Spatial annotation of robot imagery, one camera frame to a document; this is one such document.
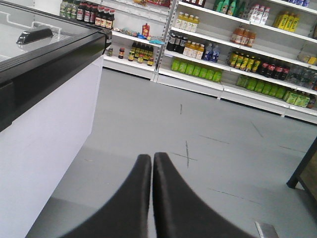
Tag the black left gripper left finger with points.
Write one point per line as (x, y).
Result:
(125, 215)

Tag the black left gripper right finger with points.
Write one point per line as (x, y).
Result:
(179, 212)

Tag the black produce display table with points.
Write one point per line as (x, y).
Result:
(306, 172)

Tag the white chest freezer black rim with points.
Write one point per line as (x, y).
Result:
(50, 72)

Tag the white store shelving unit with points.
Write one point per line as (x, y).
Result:
(254, 52)

